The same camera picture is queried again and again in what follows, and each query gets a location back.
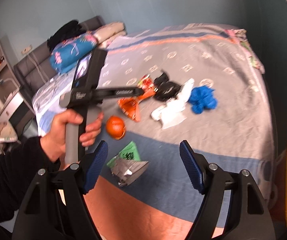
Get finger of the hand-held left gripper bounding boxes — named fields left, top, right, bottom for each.
left=135, top=86, right=157, bottom=99

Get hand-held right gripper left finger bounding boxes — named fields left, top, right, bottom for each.
left=11, top=140, right=109, bottom=240

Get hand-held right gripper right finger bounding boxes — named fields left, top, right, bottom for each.
left=179, top=139, right=276, bottom=240

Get orange snack wrapper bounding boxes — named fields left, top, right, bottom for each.
left=118, top=74, right=157, bottom=123

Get small black plastic bag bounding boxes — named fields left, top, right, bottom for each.
left=153, top=72, right=182, bottom=103

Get silver and green snack packet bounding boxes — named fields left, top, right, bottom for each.
left=106, top=141, right=150, bottom=188

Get white tissue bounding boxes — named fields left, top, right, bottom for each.
left=151, top=78, right=196, bottom=130

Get blue plastic bag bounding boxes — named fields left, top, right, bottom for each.
left=188, top=86, right=219, bottom=115

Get person's left forearm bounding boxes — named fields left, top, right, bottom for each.
left=0, top=136, right=67, bottom=225

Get person's left hand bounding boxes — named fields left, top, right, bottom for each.
left=40, top=109, right=104, bottom=166

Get bed with patterned sheet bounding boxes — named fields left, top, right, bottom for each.
left=32, top=23, right=279, bottom=240

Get blue floral folded quilt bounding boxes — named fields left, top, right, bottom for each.
left=49, top=31, right=98, bottom=75

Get beige stacked pillows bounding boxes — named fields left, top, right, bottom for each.
left=93, top=22, right=128, bottom=48

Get black folded cloth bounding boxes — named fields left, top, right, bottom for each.
left=47, top=20, right=88, bottom=51

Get grey upholstered headboard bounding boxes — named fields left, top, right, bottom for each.
left=13, top=16, right=104, bottom=98

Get pink floral cloth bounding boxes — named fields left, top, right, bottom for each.
left=225, top=28, right=264, bottom=74

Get white charging cables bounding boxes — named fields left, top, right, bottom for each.
left=26, top=54, right=59, bottom=90

